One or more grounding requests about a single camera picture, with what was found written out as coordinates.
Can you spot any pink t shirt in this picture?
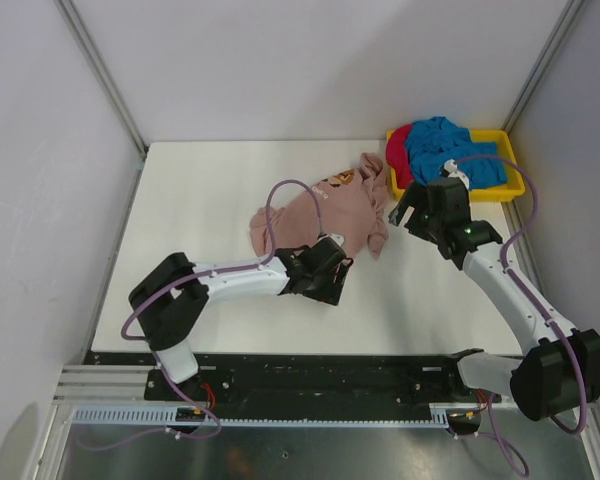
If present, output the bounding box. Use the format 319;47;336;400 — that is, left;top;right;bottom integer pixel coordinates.
250;153;389;259

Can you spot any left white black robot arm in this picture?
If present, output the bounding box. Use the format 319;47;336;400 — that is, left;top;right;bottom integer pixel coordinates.
124;236;354;400

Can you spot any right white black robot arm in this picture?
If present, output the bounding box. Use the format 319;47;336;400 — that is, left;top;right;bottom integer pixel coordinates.
389;177;600;421

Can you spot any blue t shirt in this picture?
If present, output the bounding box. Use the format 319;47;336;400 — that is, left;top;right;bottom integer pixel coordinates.
404;117;507;189

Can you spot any red t shirt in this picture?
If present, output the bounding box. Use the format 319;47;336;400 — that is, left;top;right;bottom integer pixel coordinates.
385;124;414;190

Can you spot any yellow plastic bin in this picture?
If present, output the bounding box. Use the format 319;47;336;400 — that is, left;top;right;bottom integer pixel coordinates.
388;129;525;202

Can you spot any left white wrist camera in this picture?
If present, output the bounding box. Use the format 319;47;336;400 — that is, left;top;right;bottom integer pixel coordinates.
328;234;345;248

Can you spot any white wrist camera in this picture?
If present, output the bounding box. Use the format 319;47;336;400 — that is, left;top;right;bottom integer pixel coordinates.
328;234;345;248
440;159;470;190

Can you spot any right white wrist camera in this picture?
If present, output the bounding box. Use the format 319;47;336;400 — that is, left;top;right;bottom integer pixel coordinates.
440;159;470;190

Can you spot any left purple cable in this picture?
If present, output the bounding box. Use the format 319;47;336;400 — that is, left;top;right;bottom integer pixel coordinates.
119;178;331;451

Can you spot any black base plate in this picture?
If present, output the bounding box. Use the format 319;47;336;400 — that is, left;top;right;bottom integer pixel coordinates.
143;352;502;407

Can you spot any aluminium frame rail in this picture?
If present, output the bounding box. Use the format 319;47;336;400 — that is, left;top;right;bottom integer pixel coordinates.
53;365;152;405

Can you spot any right aluminium corner post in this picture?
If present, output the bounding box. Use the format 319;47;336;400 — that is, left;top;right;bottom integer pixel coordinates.
502;0;590;134

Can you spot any aluminium corner post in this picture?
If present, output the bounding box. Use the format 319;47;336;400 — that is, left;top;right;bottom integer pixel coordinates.
502;0;590;134
54;0;149;156

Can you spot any grey slotted cable duct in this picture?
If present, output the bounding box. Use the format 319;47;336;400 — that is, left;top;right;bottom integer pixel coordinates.
69;402;487;430

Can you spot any left aluminium corner post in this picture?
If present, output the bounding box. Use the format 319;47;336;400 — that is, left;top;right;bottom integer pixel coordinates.
54;0;149;156

